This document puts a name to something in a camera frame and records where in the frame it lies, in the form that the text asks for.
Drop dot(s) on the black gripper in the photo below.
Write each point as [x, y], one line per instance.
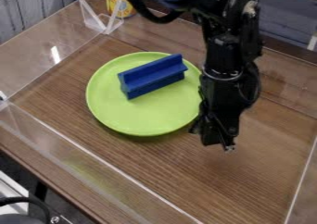
[228, 95]

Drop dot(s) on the blue plastic block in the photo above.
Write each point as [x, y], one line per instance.
[152, 76]

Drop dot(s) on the clear acrylic enclosure wall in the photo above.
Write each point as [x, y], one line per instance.
[161, 179]

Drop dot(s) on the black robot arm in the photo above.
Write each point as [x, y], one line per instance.
[229, 23]

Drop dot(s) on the yellow printed can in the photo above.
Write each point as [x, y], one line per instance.
[121, 8]

